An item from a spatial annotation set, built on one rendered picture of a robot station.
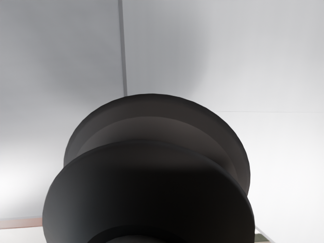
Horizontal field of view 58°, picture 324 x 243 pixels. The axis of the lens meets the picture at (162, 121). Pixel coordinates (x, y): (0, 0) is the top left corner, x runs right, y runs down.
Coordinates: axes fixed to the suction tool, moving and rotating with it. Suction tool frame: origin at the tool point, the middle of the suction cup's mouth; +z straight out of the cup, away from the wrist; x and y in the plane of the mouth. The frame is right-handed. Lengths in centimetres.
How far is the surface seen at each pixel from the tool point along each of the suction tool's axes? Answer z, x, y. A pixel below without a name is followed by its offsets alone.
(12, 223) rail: 6.6, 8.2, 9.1
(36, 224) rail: 6.7, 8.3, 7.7
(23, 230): 21.1, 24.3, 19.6
